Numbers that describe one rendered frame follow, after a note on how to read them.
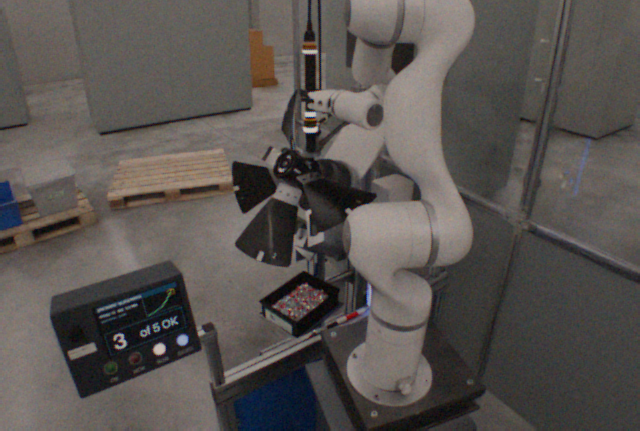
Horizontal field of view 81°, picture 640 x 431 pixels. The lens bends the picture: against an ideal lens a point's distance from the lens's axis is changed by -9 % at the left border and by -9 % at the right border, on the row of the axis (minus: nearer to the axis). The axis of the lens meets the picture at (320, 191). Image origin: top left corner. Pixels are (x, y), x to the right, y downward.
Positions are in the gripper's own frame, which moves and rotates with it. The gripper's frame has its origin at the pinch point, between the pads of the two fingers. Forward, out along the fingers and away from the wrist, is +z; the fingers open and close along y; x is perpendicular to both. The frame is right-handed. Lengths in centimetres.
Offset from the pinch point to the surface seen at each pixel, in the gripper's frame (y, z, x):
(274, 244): -17, -2, -50
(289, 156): -3.4, 8.9, -23.7
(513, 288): 70, -48, -80
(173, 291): -60, -40, -25
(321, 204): -6.2, -15.5, -31.7
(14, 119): -149, 699, -139
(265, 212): -15.4, 6.5, -41.8
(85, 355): -80, -42, -32
